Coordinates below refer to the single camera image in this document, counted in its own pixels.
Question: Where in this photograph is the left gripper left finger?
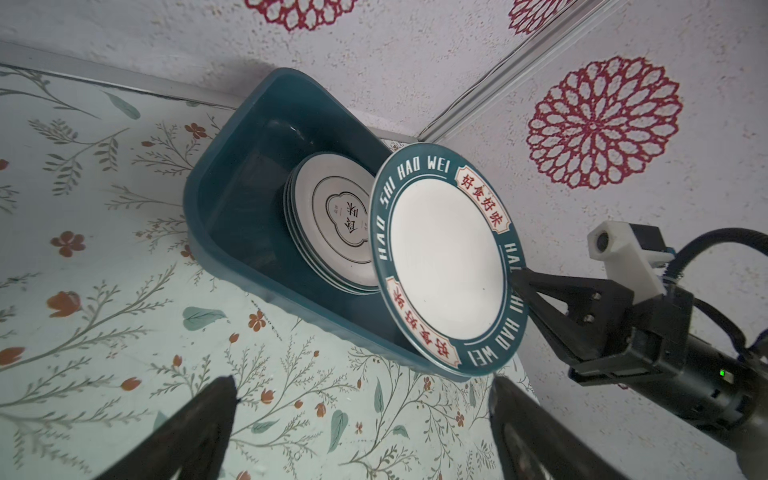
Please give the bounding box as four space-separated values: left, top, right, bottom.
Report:
99 376 239 479

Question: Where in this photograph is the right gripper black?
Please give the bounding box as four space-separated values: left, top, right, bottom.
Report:
510 268 767 447

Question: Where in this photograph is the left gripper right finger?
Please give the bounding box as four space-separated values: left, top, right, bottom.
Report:
488 375 625 480

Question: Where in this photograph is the green rim plate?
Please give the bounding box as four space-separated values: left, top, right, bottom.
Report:
369 143 528 378

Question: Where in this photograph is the white plate cloud motif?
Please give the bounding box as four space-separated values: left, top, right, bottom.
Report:
283 152 379 296

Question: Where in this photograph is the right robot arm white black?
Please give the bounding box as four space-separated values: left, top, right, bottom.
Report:
509 268 767 479

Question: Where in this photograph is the teal plastic bin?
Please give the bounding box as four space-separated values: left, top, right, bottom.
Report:
183 68 467 382

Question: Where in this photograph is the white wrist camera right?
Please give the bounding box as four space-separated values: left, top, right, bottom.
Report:
587 221 675 304

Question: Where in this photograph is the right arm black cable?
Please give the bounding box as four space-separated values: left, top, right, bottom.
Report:
662 227 768 361

